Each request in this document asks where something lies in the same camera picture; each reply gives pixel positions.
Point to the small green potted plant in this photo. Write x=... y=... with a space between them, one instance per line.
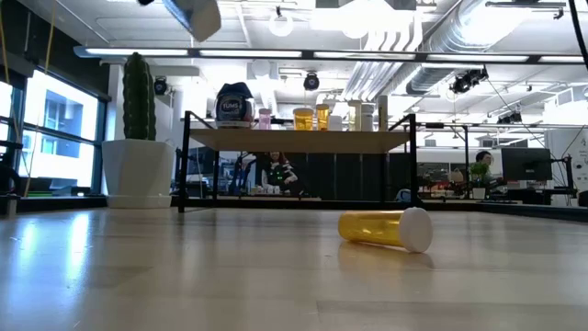
x=478 y=172

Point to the wide amber bottle white cap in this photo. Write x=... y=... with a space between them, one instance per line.
x=303 y=119

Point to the white bottle blue label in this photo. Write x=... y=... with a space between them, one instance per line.
x=197 y=16

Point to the person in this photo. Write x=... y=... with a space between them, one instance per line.
x=486 y=158
x=275 y=174

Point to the wooden shelf black metal frame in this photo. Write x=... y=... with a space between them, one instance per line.
x=298 y=140

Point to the black aluminium table frame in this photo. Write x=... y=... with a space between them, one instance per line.
x=257 y=202

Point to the black computer monitor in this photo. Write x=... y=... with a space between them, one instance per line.
x=526 y=163

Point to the silver air duct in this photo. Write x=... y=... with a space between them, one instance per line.
x=459 y=32

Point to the black spotlight cluster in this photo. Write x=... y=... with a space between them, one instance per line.
x=468 y=80

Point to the large white plastic bottle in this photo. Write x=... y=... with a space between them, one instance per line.
x=368 y=117

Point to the black round spotlight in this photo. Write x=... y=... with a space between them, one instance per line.
x=160 y=86
x=311 y=81

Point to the black crossbar with light strips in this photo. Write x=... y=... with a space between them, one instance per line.
x=321 y=54

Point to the white hexagonal plant pot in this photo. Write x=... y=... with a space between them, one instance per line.
x=138 y=172

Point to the Tums bottle blue cap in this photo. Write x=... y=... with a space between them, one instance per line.
x=234 y=108

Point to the green cactus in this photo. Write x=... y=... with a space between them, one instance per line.
x=138 y=96

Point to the small amber vial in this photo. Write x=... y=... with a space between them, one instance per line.
x=322 y=118

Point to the long amber vial white cap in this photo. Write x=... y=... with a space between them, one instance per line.
x=388 y=228

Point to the pink translucent vial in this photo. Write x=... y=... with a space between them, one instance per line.
x=265 y=119

